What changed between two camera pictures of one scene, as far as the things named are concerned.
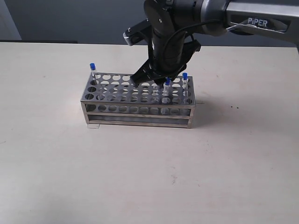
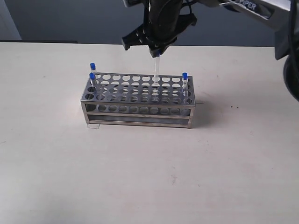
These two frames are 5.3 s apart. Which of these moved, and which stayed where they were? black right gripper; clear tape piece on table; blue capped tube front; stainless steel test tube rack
Moved: black right gripper
Stayed: stainless steel test tube rack; blue capped tube front; clear tape piece on table
